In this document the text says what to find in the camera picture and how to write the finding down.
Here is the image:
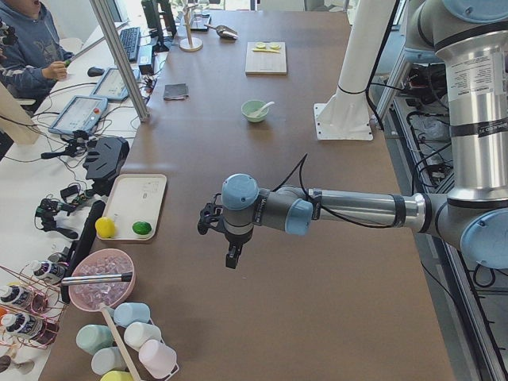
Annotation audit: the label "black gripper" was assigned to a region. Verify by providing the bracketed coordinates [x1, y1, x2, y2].
[225, 234, 251, 269]

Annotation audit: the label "white plastic spoon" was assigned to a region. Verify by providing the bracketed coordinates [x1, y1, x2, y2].
[248, 102, 275, 119]

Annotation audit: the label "light green bowl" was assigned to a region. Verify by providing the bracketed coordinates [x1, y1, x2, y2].
[241, 99, 269, 123]

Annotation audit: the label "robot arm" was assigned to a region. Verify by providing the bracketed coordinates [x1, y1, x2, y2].
[217, 1, 507, 269]

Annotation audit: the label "steel tongs in bowl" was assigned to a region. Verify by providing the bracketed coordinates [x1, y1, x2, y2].
[60, 272, 133, 286]

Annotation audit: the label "pink ice bowl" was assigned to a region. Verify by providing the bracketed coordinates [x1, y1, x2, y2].
[68, 248, 136, 312]

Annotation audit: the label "green lime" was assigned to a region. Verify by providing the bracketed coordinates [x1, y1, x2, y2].
[132, 221, 152, 236]

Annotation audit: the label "beige rabbit tray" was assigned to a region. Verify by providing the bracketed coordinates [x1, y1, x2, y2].
[97, 174, 167, 241]

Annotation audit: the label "light blue cup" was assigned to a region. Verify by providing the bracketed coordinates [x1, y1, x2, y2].
[114, 302, 151, 328]

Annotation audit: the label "white cup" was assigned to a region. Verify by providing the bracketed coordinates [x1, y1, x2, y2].
[124, 321, 162, 351]

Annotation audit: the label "pink cup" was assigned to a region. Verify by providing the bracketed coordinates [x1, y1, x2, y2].
[138, 339, 178, 379]

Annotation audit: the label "yellow lemon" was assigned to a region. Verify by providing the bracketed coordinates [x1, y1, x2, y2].
[94, 217, 116, 239]

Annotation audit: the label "pale blue cup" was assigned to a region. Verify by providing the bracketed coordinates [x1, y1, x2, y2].
[91, 347, 127, 375]

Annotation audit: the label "mint green cup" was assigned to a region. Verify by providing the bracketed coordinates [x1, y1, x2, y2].
[75, 325, 114, 355]

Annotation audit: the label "yellow cup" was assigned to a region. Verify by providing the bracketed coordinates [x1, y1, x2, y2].
[100, 370, 133, 381]

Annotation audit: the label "grey folded cloth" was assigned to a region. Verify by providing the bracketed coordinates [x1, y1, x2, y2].
[163, 83, 189, 101]

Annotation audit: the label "bamboo cutting board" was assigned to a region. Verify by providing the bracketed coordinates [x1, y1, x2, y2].
[244, 41, 287, 75]

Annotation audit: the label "near teach pendant tablet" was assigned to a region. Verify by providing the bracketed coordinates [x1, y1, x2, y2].
[48, 95, 109, 136]

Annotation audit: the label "teach pendant tablet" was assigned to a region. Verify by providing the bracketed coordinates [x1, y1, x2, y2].
[48, 95, 109, 136]
[90, 67, 129, 102]

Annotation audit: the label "yellow plastic knife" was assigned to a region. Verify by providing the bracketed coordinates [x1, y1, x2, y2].
[252, 48, 281, 53]

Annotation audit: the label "far teach pendant tablet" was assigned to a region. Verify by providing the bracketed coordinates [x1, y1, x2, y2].
[90, 67, 129, 102]

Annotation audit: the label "wooden mug tree stand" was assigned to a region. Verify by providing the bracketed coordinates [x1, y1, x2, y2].
[179, 1, 203, 52]

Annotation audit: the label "steel scoop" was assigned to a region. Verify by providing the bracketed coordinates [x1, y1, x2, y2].
[206, 24, 238, 40]

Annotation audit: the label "computer mouse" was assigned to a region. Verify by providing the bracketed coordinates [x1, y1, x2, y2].
[87, 67, 105, 78]

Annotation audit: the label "black keyboard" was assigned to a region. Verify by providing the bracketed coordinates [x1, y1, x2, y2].
[119, 27, 140, 62]

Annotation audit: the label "seated person blue hoodie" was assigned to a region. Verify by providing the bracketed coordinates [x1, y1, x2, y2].
[1, 1, 74, 102]

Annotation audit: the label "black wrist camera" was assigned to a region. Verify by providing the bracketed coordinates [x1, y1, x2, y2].
[197, 193, 225, 235]

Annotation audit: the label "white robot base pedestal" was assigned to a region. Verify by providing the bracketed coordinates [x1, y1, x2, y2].
[314, 0, 398, 140]

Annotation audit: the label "copper wire bottle rack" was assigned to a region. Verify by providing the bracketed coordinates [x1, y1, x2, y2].
[1, 266, 67, 349]

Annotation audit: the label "aluminium frame post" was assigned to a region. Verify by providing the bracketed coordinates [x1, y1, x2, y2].
[90, 0, 149, 122]

